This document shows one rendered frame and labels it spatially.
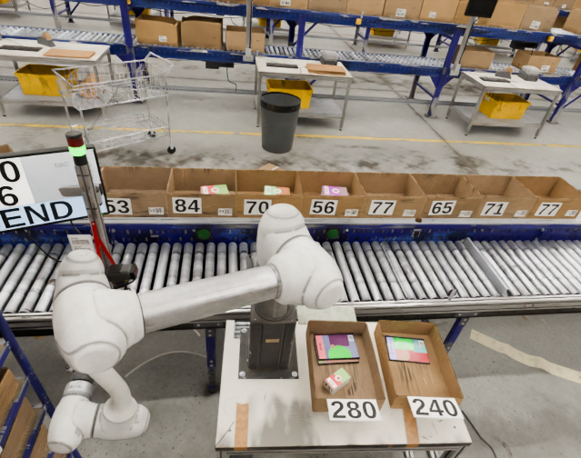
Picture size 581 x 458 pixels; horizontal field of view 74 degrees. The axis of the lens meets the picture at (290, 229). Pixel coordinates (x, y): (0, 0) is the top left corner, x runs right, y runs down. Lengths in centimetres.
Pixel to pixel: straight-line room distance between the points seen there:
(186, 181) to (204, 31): 398
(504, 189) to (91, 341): 286
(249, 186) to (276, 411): 141
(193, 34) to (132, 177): 399
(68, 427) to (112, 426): 12
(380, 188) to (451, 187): 53
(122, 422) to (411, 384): 116
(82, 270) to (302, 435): 103
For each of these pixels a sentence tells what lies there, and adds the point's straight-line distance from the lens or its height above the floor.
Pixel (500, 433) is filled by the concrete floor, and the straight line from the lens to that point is 292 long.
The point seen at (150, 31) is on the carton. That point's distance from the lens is 637.
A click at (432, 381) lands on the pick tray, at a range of 193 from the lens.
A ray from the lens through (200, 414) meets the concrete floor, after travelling 253.
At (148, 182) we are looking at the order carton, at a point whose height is 94.
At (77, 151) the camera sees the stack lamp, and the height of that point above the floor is 161.
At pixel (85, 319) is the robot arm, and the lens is 94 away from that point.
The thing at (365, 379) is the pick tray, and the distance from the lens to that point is 182.
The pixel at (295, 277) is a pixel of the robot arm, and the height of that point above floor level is 150.
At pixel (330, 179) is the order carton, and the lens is 258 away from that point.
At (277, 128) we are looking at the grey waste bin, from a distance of 485.
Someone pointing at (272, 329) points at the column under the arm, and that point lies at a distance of 154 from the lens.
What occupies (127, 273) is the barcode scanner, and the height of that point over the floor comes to 108.
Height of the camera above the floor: 226
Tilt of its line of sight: 38 degrees down
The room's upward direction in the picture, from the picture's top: 7 degrees clockwise
